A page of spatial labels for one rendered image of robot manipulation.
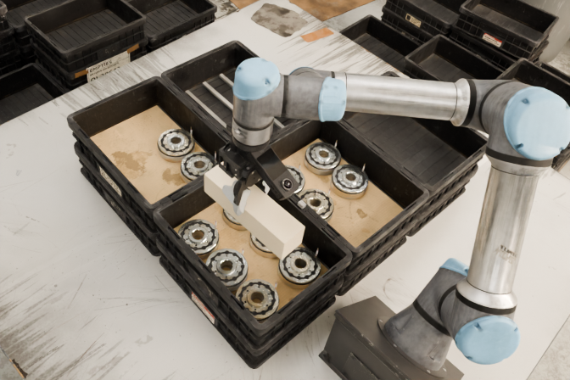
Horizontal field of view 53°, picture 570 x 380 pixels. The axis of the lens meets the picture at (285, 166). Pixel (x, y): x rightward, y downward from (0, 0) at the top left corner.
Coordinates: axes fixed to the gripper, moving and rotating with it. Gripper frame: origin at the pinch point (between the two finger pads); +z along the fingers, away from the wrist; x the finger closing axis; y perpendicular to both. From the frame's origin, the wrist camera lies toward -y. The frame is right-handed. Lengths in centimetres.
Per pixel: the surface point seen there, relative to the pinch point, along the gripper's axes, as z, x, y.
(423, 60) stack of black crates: 71, -163, 43
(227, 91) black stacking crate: 26, -40, 51
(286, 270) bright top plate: 23.1, -5.4, -8.0
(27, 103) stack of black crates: 81, -12, 144
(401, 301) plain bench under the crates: 39, -29, -30
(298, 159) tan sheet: 25.8, -36.2, 15.9
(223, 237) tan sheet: 25.8, -1.9, 10.5
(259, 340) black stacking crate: 24.0, 11.3, -16.0
